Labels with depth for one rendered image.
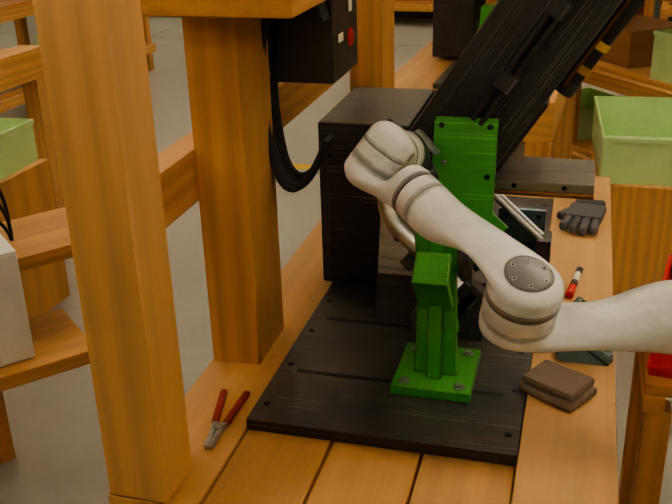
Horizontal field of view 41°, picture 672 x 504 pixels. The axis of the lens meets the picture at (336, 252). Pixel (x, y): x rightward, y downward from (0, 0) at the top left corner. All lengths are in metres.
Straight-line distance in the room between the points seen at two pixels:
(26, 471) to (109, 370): 1.79
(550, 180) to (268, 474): 0.79
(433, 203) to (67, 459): 2.05
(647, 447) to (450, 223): 0.83
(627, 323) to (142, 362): 0.61
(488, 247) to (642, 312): 0.20
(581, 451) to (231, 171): 0.69
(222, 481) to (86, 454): 1.69
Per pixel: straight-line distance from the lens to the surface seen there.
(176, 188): 1.43
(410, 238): 1.59
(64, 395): 3.34
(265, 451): 1.40
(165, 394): 1.25
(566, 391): 1.46
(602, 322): 1.14
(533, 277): 1.07
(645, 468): 1.87
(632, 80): 4.58
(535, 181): 1.75
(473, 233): 1.12
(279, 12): 1.28
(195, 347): 3.51
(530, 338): 1.10
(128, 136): 1.10
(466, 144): 1.63
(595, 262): 1.99
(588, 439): 1.41
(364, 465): 1.36
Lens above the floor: 1.70
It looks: 24 degrees down
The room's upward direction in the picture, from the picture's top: 2 degrees counter-clockwise
